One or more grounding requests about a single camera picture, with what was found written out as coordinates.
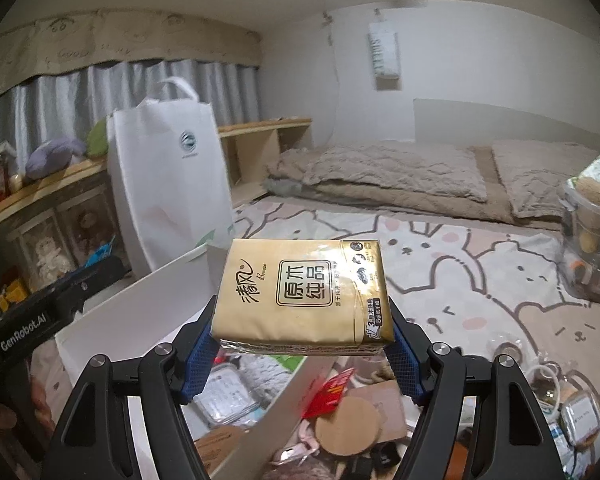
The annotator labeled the white storage box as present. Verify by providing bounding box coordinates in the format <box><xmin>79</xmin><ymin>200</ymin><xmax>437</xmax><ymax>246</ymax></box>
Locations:
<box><xmin>55</xmin><ymin>242</ymin><xmax>331</xmax><ymax>480</ymax></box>

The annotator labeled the yellow tissue pack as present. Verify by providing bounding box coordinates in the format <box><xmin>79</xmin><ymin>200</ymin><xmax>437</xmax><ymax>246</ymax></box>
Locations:
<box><xmin>212</xmin><ymin>238</ymin><xmax>397</xmax><ymax>358</ymax></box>

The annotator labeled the brown card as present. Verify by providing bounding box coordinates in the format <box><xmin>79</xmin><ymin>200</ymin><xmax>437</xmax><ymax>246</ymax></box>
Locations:
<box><xmin>360</xmin><ymin>379</ymin><xmax>408</xmax><ymax>443</ymax></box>

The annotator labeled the clear plastic bin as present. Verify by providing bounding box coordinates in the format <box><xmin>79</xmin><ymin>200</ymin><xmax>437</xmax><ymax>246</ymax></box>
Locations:
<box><xmin>555</xmin><ymin>146</ymin><xmax>600</xmax><ymax>309</ymax></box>

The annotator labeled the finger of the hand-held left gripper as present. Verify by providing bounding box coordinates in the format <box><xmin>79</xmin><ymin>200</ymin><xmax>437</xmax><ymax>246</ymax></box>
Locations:
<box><xmin>45</xmin><ymin>256</ymin><xmax>132</xmax><ymax>313</ymax></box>
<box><xmin>82</xmin><ymin>241</ymin><xmax>116</xmax><ymax>268</ymax></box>

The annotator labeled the purple plush toy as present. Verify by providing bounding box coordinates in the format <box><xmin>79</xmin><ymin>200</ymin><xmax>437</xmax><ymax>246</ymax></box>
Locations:
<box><xmin>25</xmin><ymin>137</ymin><xmax>88</xmax><ymax>179</ymax></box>

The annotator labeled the grey curtain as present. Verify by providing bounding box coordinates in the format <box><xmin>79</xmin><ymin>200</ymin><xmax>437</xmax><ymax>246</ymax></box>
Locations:
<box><xmin>0</xmin><ymin>57</ymin><xmax>261</xmax><ymax>171</ymax></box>

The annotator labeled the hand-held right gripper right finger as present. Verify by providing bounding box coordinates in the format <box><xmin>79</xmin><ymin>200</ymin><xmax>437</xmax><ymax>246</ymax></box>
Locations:
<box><xmin>384</xmin><ymin>296</ymin><xmax>566</xmax><ymax>480</ymax></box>

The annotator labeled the beige printed valance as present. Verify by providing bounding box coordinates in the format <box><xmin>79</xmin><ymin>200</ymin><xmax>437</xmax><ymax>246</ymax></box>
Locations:
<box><xmin>0</xmin><ymin>7</ymin><xmax>262</xmax><ymax>103</ymax></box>

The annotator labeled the red packet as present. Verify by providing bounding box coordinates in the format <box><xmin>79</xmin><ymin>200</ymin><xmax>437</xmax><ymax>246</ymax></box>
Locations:
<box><xmin>300</xmin><ymin>367</ymin><xmax>356</xmax><ymax>420</ymax></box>

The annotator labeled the beige textured pillow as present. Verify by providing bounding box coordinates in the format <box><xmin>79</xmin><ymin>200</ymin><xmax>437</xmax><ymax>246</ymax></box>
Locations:
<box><xmin>302</xmin><ymin>146</ymin><xmax>488</xmax><ymax>203</ymax></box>
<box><xmin>490</xmin><ymin>139</ymin><xmax>600</xmax><ymax>218</ymax></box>

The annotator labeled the clear plastic case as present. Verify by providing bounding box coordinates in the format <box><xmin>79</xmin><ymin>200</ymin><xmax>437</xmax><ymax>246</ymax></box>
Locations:
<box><xmin>200</xmin><ymin>362</ymin><xmax>261</xmax><ymax>428</ymax></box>

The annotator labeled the round wooden lid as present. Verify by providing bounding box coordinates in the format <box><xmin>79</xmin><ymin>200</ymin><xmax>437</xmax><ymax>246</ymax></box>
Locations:
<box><xmin>314</xmin><ymin>397</ymin><xmax>386</xmax><ymax>456</ymax></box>

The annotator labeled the hanging cord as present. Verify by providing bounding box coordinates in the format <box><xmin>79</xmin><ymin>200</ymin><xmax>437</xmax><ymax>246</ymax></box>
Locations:
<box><xmin>322</xmin><ymin>10</ymin><xmax>341</xmax><ymax>146</ymax></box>

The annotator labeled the yellow toy truck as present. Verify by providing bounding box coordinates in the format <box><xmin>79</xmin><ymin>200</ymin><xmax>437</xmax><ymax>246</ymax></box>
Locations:
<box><xmin>0</xmin><ymin>280</ymin><xmax>31</xmax><ymax>316</ymax></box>

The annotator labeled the white headboard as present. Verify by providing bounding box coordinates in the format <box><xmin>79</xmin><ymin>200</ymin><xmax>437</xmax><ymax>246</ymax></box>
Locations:
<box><xmin>412</xmin><ymin>98</ymin><xmax>600</xmax><ymax>151</ymax></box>

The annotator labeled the brown doll display case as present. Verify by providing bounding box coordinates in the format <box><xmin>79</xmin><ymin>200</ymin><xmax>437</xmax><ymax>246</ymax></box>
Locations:
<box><xmin>57</xmin><ymin>200</ymin><xmax>118</xmax><ymax>261</ymax></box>

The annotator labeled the brown fuzzy item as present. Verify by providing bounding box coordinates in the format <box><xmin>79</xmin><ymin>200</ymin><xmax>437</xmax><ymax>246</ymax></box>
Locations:
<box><xmin>577</xmin><ymin>177</ymin><xmax>600</xmax><ymax>206</ymax></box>

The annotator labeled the green plush toy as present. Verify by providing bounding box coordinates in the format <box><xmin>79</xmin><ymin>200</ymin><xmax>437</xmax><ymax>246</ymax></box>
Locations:
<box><xmin>86</xmin><ymin>119</ymin><xmax>110</xmax><ymax>157</ymax></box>

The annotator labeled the wooden shelf unit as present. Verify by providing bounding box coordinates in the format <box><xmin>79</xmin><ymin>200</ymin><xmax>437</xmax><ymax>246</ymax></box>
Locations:
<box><xmin>0</xmin><ymin>117</ymin><xmax>313</xmax><ymax>271</ymax></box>

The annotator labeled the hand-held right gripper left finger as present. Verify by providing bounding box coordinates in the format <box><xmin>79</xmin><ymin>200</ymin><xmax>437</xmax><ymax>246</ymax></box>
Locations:
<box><xmin>41</xmin><ymin>294</ymin><xmax>220</xmax><ymax>480</ymax></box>

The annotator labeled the pink plastic item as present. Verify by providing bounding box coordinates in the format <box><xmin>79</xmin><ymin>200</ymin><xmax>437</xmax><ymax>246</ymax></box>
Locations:
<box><xmin>270</xmin><ymin>420</ymin><xmax>321</xmax><ymax>466</ymax></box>

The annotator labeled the white tote bag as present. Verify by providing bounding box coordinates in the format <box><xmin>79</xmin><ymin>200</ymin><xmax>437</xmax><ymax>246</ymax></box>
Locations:
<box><xmin>105</xmin><ymin>76</ymin><xmax>236</xmax><ymax>278</ymax></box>

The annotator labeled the cartoon animal printed bedsheet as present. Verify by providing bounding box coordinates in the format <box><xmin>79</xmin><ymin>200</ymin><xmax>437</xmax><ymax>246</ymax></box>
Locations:
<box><xmin>230</xmin><ymin>195</ymin><xmax>600</xmax><ymax>480</ymax></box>

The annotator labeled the beige pillows and blanket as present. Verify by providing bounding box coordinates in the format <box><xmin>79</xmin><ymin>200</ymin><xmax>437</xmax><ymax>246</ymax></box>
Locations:
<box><xmin>265</xmin><ymin>146</ymin><xmax>581</xmax><ymax>231</ymax></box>

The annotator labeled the white doll display case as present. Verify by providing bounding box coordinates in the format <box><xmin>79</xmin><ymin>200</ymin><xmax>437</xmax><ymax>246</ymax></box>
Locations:
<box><xmin>10</xmin><ymin>220</ymin><xmax>76</xmax><ymax>286</ymax></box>

